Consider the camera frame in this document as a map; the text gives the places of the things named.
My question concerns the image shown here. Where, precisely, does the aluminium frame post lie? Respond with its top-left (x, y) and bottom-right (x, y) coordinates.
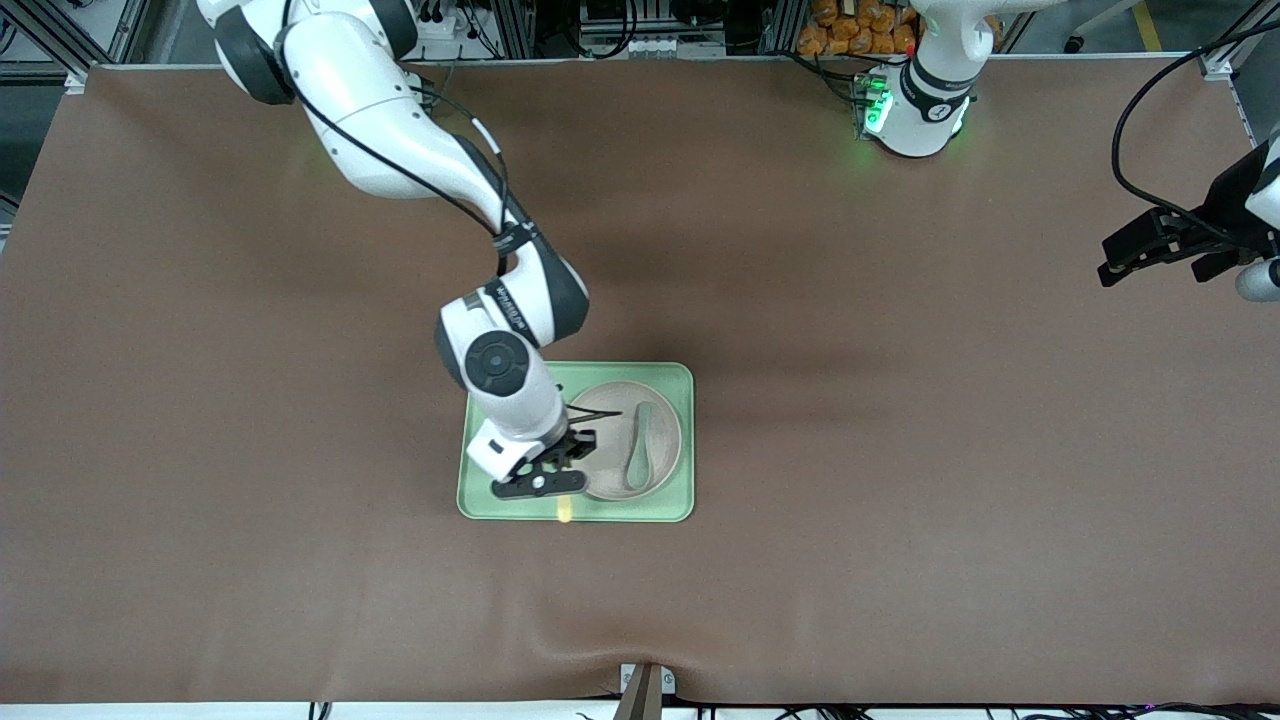
top-left (762, 0), bottom-right (806, 56)
top-left (495, 0), bottom-right (536, 59)

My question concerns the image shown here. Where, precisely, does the brown table cover mat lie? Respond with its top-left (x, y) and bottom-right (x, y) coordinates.
top-left (0, 55), bottom-right (1280, 706)

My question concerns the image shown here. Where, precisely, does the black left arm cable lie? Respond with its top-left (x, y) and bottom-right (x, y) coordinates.
top-left (1113, 20), bottom-right (1280, 246)

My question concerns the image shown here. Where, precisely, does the light green rectangular tray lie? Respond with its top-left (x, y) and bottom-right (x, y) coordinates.
top-left (456, 361), bottom-right (696, 523)

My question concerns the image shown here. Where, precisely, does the grey-green plastic spoon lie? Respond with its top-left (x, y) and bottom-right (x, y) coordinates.
top-left (625, 401), bottom-right (657, 491)

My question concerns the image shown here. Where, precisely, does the bag of orange items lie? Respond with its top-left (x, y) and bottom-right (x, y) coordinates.
top-left (797, 0), bottom-right (926, 57)

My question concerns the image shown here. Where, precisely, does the white power strip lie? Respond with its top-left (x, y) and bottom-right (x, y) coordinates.
top-left (415, 5), bottom-right (476, 43)

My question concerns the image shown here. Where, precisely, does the aluminium frame strut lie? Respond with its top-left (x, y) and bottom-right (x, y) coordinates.
top-left (0, 0), bottom-right (151, 86)
top-left (1195, 0), bottom-right (1280, 81)

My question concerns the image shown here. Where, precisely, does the beige round plate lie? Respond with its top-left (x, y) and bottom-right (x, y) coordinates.
top-left (565, 381), bottom-right (683, 501)

